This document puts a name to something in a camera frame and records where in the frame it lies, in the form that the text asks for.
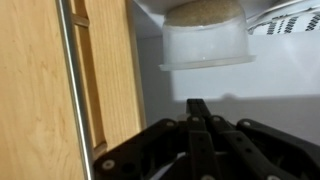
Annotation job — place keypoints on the translucent plastic food container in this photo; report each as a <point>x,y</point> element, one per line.
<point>206,43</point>

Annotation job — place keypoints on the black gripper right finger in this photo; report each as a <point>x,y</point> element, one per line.
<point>266,153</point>

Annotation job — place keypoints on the wooden cabinet door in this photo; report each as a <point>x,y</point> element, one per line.
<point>33,83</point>

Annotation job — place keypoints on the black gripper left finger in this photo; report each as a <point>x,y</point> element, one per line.
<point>196,150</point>

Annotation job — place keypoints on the wall cabinet body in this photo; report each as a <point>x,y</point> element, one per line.
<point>266,83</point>

